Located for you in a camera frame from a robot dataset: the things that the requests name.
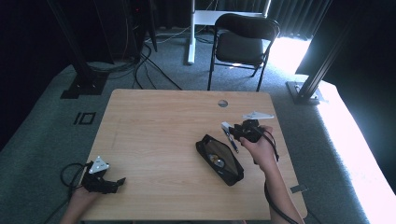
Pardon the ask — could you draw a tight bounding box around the black floor cable bundle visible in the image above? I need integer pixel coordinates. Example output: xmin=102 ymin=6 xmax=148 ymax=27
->
xmin=86 ymin=41 xmax=184 ymax=91

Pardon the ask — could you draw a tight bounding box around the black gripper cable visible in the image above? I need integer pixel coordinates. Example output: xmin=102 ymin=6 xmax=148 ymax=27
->
xmin=257 ymin=125 xmax=301 ymax=224
xmin=43 ymin=162 xmax=92 ymax=224

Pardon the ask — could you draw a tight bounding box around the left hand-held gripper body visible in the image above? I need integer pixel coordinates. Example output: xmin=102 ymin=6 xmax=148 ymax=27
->
xmin=81 ymin=155 xmax=120 ymax=194

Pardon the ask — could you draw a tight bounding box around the black folding chair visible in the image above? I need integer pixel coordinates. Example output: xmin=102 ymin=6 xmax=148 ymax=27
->
xmin=206 ymin=12 xmax=281 ymax=92

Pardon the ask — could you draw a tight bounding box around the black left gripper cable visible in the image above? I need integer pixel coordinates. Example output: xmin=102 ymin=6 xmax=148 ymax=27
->
xmin=43 ymin=162 xmax=92 ymax=224

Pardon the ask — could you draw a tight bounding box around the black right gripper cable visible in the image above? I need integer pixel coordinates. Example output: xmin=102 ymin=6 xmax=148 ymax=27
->
xmin=257 ymin=125 xmax=301 ymax=224

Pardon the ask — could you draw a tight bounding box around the white floor cable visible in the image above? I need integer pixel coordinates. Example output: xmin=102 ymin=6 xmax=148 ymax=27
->
xmin=144 ymin=25 xmax=191 ymax=45

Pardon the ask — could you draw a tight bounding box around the black metal stand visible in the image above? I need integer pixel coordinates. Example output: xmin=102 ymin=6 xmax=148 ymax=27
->
xmin=46 ymin=0 xmax=110 ymax=100
xmin=285 ymin=0 xmax=363 ymax=106

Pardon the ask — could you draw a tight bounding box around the person's right hand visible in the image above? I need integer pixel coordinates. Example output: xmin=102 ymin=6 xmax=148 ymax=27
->
xmin=238 ymin=124 xmax=276 ymax=173

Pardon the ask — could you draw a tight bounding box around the black mesh pencil case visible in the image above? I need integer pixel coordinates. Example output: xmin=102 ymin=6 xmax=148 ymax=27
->
xmin=195 ymin=133 xmax=245 ymax=188

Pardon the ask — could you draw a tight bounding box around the dark equipment cabinet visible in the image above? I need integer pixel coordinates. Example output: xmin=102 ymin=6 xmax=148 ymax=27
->
xmin=126 ymin=0 xmax=158 ymax=63

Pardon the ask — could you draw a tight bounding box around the grey tape strip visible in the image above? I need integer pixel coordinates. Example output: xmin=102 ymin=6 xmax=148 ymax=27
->
xmin=290 ymin=184 xmax=310 ymax=194

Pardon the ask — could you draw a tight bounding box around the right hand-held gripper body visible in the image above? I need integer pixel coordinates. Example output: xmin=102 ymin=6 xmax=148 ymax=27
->
xmin=238 ymin=110 xmax=276 ymax=145

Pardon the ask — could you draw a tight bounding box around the person's left hand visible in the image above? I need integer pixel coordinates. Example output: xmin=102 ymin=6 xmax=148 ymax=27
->
xmin=68 ymin=186 xmax=103 ymax=212

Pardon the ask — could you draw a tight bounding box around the dark curtain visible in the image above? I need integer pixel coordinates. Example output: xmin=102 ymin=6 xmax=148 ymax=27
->
xmin=152 ymin=0 xmax=334 ymax=41

